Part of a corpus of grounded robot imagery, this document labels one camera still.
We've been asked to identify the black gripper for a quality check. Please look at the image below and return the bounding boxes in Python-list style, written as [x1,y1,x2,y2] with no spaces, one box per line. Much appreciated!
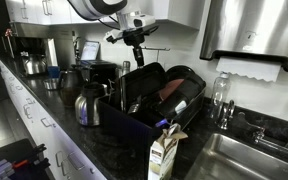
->
[122,28,148,69]

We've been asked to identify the red-brown bowl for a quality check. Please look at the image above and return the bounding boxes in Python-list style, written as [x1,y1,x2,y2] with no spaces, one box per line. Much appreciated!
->
[158,78,186,101]

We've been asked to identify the small steel bowl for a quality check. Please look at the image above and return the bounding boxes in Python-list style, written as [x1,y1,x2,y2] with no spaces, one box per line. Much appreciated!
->
[43,77,61,91]

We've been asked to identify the stainless steel sink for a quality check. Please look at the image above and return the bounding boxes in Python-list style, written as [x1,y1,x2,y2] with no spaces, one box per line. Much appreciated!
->
[183,133,288,180]

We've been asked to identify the slim steel bottle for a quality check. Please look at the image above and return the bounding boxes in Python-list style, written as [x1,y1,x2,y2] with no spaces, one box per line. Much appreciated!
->
[121,60,132,77]

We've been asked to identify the metal towel holder bar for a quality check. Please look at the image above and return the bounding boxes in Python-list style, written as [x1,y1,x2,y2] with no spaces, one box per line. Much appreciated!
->
[140,46,171,64]

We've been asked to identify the black coffee maker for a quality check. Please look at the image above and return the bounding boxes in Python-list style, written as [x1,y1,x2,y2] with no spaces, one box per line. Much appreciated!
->
[72,59,118,88]

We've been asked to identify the round black pan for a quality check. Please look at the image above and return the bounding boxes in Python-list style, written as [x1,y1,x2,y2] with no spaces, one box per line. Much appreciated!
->
[165,64,197,84]

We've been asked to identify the framed sign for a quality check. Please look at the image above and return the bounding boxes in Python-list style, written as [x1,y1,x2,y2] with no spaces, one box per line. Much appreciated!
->
[79,40,101,62]

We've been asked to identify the steel utensil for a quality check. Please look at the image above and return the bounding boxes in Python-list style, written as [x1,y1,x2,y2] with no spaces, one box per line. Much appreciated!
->
[127,96,142,116]

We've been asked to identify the white upper cabinets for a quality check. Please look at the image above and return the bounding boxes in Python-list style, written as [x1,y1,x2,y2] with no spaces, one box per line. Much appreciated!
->
[4,0,207,31]

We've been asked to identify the white cabinets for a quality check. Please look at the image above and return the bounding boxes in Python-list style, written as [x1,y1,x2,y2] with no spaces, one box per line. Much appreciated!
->
[4,0,207,31]
[0,58,108,180]

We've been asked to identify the black container with label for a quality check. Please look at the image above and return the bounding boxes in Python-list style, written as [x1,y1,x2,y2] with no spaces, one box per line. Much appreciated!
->
[157,74,207,119]

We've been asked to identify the black dish rack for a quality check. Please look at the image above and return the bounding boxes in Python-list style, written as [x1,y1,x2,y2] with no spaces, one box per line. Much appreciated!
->
[98,71,208,148]

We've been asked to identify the dark glass coffee pot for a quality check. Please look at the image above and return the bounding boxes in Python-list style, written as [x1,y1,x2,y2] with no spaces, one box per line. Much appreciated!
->
[57,68,85,108]

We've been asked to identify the steel thermal carafe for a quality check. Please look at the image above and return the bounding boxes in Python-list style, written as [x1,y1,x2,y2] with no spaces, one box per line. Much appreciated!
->
[74,82,108,128]

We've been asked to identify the blue cup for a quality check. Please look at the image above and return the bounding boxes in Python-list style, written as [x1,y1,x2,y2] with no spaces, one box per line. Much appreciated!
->
[47,65,61,79]

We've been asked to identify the steel coffee urn pot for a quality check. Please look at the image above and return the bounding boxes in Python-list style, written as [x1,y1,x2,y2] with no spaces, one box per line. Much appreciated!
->
[19,51,48,76]

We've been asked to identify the chrome soap pump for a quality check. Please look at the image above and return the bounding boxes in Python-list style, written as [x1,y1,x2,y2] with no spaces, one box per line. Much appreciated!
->
[218,99,236,131]

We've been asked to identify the open milk carton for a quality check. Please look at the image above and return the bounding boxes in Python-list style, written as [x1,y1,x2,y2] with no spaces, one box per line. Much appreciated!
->
[147,123,189,180]

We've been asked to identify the white paper towel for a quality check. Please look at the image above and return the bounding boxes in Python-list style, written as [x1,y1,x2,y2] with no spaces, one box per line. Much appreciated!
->
[215,55,282,83]

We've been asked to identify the steel paper towel dispenser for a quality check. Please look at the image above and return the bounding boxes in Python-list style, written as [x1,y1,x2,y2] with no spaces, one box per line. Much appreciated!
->
[199,0,288,75]

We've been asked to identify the white lower cabinets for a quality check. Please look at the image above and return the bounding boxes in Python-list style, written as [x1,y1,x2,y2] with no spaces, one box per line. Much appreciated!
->
[0,58,108,180]

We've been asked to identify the black marker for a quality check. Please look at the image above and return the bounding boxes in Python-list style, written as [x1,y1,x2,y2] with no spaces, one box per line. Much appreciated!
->
[27,158,51,169]

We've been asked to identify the orange marker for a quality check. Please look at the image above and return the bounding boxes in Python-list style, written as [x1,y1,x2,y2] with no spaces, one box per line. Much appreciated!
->
[12,159,30,169]

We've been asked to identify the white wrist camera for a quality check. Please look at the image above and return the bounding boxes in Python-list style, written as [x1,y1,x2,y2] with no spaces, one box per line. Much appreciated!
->
[103,28,127,44]

